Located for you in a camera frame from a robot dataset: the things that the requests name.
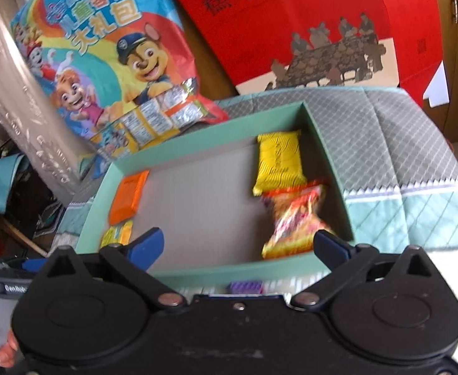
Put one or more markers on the purple toy block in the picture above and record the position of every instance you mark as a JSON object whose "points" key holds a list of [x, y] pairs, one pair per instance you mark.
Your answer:
{"points": [[244, 286]]}

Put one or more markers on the orange red twisted snack packet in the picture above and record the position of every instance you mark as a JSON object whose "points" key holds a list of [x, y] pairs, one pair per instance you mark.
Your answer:
{"points": [[291, 218]]}

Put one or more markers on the yellow black-striped snack packet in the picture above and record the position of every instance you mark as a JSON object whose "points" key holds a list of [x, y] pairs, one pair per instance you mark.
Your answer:
{"points": [[278, 162]]}

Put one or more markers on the grey teal patterned quilt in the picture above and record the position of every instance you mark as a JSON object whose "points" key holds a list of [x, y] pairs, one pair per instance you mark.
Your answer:
{"points": [[389, 164]]}

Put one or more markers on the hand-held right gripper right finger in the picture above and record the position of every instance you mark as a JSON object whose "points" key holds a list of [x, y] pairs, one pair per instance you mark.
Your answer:
{"points": [[330, 247]]}

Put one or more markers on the small yellow snack packet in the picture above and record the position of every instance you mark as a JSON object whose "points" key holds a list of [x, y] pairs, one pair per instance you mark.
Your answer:
{"points": [[115, 235]]}

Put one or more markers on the green cardboard box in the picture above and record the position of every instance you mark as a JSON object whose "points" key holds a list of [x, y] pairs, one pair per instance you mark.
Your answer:
{"points": [[213, 271]]}

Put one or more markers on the white lace curtain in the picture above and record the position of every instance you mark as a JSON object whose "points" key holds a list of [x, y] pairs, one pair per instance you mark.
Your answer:
{"points": [[10, 86]]}

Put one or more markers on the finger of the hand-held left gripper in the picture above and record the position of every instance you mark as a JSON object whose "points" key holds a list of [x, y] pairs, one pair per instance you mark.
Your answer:
{"points": [[33, 263]]}

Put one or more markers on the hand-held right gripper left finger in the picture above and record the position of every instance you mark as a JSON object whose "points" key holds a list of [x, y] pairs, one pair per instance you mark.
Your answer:
{"points": [[150, 242]]}

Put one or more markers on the cartoon printed snack bag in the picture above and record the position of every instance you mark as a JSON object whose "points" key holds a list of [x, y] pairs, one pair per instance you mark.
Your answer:
{"points": [[96, 47]]}

